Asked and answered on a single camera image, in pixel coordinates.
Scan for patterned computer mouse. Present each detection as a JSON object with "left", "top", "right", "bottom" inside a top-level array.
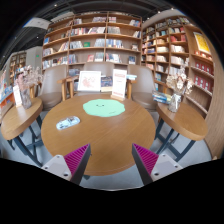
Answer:
[{"left": 56, "top": 116, "right": 80, "bottom": 130}]

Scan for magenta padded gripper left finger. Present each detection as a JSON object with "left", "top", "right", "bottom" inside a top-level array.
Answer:
[{"left": 42, "top": 144, "right": 91, "bottom": 185}]

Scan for left beige armchair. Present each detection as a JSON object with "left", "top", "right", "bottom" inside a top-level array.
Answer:
[{"left": 39, "top": 64, "right": 67, "bottom": 111}]

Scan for left wooden side table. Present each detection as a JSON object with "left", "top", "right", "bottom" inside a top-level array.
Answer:
[{"left": 1, "top": 98, "right": 43, "bottom": 167}]

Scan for small white card sign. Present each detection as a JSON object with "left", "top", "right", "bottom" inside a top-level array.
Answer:
[{"left": 13, "top": 85, "right": 22, "bottom": 107}]

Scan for left vase dried flowers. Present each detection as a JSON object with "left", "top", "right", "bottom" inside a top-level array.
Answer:
[{"left": 15, "top": 65, "right": 43, "bottom": 109}]

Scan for wooden bookshelf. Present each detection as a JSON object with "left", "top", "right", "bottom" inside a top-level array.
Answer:
[
  {"left": 42, "top": 11, "right": 142, "bottom": 71},
  {"left": 142, "top": 15, "right": 214, "bottom": 117},
  {"left": 9, "top": 51, "right": 26, "bottom": 85}
]

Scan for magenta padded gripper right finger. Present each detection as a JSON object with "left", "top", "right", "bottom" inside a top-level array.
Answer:
[{"left": 132, "top": 144, "right": 182, "bottom": 185}]

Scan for right beige armchair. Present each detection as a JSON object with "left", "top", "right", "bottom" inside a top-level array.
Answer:
[{"left": 128, "top": 65, "right": 157, "bottom": 111}]

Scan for yellow poster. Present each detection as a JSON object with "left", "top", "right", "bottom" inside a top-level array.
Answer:
[{"left": 194, "top": 32, "right": 210, "bottom": 54}]

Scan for right vase dried flowers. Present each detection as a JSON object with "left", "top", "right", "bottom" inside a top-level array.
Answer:
[{"left": 166, "top": 65, "right": 194, "bottom": 113}]

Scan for middle beige armchair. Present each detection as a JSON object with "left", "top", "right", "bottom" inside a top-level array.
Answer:
[{"left": 75, "top": 61, "right": 116, "bottom": 97}]

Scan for beige armchair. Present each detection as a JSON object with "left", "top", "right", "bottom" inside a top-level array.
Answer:
[
  {"left": 39, "top": 64, "right": 67, "bottom": 111},
  {"left": 128, "top": 65, "right": 157, "bottom": 111},
  {"left": 75, "top": 61, "right": 116, "bottom": 97}
]

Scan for stack of books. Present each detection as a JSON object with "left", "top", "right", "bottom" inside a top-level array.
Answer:
[{"left": 152, "top": 91, "right": 171, "bottom": 104}]

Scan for right wooden bookshelf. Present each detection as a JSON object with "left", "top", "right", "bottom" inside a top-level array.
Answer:
[{"left": 142, "top": 15, "right": 214, "bottom": 117}]

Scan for right wooden side table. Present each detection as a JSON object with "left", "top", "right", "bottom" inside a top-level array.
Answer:
[{"left": 155, "top": 102, "right": 208, "bottom": 162}]

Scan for centre wooden bookshelf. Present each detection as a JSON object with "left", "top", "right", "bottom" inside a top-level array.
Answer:
[{"left": 42, "top": 11, "right": 142, "bottom": 71}]

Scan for dark blue book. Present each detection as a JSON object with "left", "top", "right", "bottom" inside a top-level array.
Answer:
[{"left": 101, "top": 76, "right": 113, "bottom": 92}]

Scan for white red standing sign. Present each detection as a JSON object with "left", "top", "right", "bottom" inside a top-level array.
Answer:
[{"left": 111, "top": 69, "right": 127, "bottom": 100}]

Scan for round wooden centre table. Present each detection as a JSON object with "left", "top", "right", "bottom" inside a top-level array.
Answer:
[{"left": 41, "top": 94, "right": 155, "bottom": 176}]

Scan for far left wooden bookshelf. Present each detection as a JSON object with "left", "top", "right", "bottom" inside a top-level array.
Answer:
[{"left": 9, "top": 51, "right": 26, "bottom": 85}]

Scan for vase dried flowers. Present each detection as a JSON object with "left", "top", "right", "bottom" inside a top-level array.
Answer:
[
  {"left": 15, "top": 65, "right": 43, "bottom": 109},
  {"left": 166, "top": 65, "right": 194, "bottom": 113}
]

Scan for white framed picture sign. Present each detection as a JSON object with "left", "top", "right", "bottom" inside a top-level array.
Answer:
[{"left": 78, "top": 71, "right": 101, "bottom": 92}]

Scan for wooden side table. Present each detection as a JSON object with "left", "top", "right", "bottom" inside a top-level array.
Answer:
[
  {"left": 1, "top": 98, "right": 43, "bottom": 167},
  {"left": 155, "top": 102, "right": 208, "bottom": 162}
]

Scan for green smiley mouse pad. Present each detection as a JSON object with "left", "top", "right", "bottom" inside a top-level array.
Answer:
[{"left": 83, "top": 99, "right": 125, "bottom": 117}]

